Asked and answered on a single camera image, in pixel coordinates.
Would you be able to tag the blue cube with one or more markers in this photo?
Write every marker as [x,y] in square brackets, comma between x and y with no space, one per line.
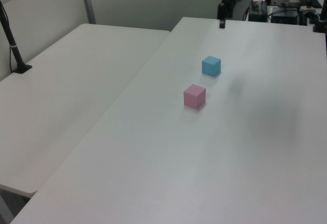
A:
[210,67]

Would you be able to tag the pink cube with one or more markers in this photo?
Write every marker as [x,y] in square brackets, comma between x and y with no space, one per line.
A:
[194,97]

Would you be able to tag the small black box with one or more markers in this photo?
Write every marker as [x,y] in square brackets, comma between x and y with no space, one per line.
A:
[257,18]

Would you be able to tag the black electronic device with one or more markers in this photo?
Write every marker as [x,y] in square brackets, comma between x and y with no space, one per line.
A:
[284,14]

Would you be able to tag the white folding table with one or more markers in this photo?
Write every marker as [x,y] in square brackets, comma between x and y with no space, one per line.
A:
[64,94]

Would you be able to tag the black pole stand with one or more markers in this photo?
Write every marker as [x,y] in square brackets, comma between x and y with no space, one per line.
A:
[11,45]

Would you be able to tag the black clamp mount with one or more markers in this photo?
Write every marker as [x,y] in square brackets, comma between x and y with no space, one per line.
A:
[319,22]

